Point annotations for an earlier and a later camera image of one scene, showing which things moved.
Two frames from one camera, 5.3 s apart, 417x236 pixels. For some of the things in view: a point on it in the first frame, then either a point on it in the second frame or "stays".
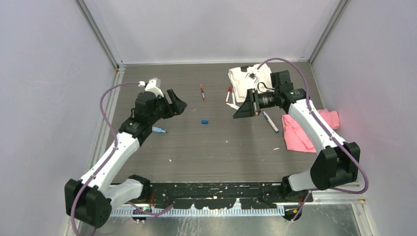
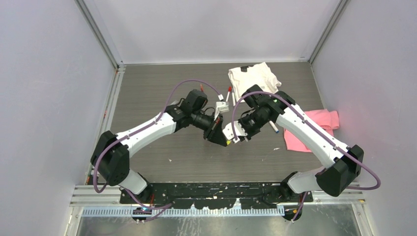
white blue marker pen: [272, 123] stays
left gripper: [176, 108] -> [214, 133]
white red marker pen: [227, 98] stays
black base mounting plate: [213, 195] stays
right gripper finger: [246, 110] -> [240, 138]
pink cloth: [296, 140] stays
